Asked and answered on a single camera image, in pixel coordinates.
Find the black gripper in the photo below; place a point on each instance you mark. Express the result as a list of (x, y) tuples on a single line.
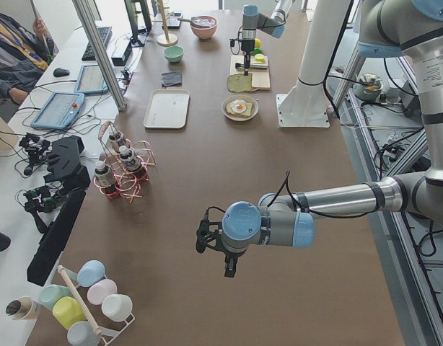
[(247, 45), (231, 256)]

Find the bread slice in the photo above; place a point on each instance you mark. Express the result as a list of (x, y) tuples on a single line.
[(238, 83), (245, 114)]

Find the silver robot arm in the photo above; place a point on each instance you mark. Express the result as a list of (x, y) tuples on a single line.
[(253, 20), (416, 28)]

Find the cream rabbit tray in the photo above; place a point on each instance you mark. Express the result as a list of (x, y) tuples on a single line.
[(167, 109)]

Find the steel muddler black tip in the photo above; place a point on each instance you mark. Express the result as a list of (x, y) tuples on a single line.
[(252, 66)]

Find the green lime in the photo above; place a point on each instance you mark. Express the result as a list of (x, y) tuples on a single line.
[(256, 51)]

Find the halved lemon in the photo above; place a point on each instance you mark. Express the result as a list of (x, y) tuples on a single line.
[(259, 57)]

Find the wooden cutting board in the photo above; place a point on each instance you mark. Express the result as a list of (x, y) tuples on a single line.
[(261, 78)]

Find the fried egg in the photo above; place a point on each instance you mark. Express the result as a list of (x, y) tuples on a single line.
[(238, 107)]

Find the white round plate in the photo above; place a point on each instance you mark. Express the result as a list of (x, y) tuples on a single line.
[(244, 97)]

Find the pink bowl of ice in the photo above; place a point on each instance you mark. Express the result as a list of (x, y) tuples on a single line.
[(205, 33)]

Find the bread slice under egg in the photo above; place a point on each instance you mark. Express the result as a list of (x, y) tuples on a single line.
[(245, 114)]

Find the steel ice scoop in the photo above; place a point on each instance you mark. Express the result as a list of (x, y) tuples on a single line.
[(196, 21)]

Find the mint green bowl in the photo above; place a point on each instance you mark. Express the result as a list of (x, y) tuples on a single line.
[(173, 54)]

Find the grey folded cloth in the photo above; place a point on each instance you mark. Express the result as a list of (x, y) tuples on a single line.
[(171, 78)]

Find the wooden mug tree stand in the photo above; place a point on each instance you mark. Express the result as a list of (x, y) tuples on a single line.
[(167, 39)]

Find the black monitor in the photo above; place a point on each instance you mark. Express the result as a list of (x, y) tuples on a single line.
[(139, 20)]

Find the white plastic cup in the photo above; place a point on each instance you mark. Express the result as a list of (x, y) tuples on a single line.
[(117, 307)]

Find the light blue cup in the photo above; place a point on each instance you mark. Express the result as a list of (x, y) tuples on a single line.
[(90, 273)]

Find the pink cup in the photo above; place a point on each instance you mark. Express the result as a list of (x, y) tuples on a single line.
[(99, 291)]

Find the blue teach pendant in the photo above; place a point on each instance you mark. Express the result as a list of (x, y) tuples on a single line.
[(90, 81), (59, 111)]

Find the tea bottle white cap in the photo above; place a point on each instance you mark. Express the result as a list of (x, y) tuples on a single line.
[(116, 140)]

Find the grey cup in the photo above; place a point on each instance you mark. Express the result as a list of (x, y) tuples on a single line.
[(81, 334)]

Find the yellow cup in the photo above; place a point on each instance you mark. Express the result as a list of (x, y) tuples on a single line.
[(67, 311)]

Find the mint green cup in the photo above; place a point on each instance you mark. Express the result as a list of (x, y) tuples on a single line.
[(52, 293)]

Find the black computer mouse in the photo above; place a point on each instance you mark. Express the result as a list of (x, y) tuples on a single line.
[(60, 72)]

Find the paper cup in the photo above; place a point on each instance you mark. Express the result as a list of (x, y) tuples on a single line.
[(23, 308)]

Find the seated person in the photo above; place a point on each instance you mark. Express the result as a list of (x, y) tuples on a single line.
[(24, 57)]

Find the copper wire bottle rack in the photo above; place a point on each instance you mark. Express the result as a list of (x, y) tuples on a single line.
[(128, 183)]

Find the white wire cup rack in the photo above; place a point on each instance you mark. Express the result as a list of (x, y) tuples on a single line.
[(101, 325)]

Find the aluminium frame post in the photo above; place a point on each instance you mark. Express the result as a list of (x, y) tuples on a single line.
[(87, 20)]

